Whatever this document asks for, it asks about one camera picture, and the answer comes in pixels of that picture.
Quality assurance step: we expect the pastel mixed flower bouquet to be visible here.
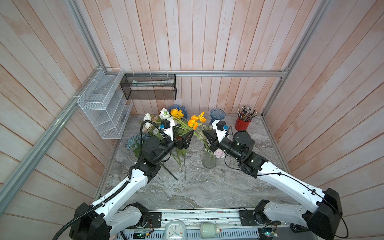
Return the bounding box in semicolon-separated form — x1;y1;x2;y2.
203;126;225;159

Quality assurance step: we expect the white analog clock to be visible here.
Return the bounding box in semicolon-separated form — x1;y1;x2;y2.
164;220;187;240

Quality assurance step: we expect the blue purple glass vase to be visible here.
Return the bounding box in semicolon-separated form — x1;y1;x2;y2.
210;109;226;125

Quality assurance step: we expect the white wire mesh shelf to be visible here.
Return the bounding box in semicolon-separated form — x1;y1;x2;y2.
78;68;133;140

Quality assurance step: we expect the pale green cylinder device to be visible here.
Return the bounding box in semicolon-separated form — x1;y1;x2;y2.
200;223;222;239

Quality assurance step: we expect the black mesh wall basket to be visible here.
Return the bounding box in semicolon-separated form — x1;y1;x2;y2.
120;73;177;101

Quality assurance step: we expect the yellow poppy flower stem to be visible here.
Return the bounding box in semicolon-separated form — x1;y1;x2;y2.
170;109;209;151

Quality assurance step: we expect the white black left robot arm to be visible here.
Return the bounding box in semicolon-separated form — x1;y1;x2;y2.
53;120;194;240

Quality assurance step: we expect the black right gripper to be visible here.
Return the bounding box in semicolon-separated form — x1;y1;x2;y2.
203;129;242;162

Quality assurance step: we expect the red pencil bucket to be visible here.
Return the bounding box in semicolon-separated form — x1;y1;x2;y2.
235;117;251;131

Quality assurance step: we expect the white small-flower green bunch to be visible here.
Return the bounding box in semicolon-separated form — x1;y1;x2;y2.
153;123;187;173

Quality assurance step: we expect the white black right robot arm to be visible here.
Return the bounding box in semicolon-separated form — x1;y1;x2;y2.
203;130;345;240

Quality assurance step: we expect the light blue rose bunch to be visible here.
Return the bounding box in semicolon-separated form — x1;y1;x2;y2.
126;133;151;158

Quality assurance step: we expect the white ranunculus flower stem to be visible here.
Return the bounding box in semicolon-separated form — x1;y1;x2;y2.
143;109;173;134

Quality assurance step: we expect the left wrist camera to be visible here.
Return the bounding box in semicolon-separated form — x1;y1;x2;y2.
160;119;175;142

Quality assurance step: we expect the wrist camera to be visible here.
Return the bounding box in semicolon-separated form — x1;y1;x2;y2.
212;120;229;143
160;119;175;142

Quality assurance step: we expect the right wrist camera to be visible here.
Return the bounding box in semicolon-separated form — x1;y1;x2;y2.
212;120;229;143

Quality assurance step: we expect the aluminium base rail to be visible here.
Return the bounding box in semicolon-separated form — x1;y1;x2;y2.
116;207;317;240

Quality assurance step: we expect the coloured pencils bundle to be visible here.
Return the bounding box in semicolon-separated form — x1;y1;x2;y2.
238;105;257;122

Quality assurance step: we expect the aluminium wall frame rail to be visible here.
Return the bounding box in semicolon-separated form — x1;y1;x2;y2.
0;0;334;217

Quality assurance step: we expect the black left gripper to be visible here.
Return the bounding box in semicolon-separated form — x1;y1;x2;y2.
154;129;194;163

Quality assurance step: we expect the blue hydrangea flower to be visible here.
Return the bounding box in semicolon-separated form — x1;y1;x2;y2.
167;105;188;119

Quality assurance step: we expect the clear ribbed glass vase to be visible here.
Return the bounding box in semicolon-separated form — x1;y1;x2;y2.
202;148;217;169

